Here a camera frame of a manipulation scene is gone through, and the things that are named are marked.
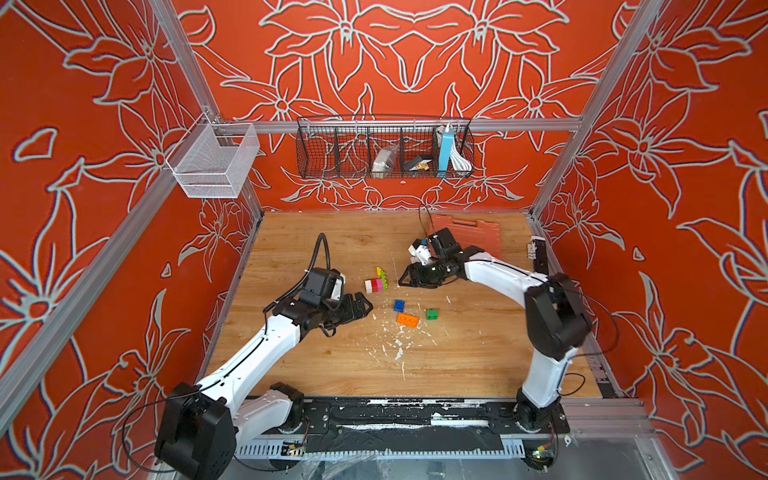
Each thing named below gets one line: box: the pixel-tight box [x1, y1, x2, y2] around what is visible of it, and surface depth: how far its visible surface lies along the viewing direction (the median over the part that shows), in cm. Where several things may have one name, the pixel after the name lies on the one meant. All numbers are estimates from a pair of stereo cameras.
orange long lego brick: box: [397, 313, 419, 328], surface depth 92 cm
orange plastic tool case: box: [433, 214, 501, 259], surface depth 109 cm
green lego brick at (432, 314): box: [426, 309, 439, 321], surface depth 92 cm
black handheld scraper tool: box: [531, 236, 549, 275], surface depth 106 cm
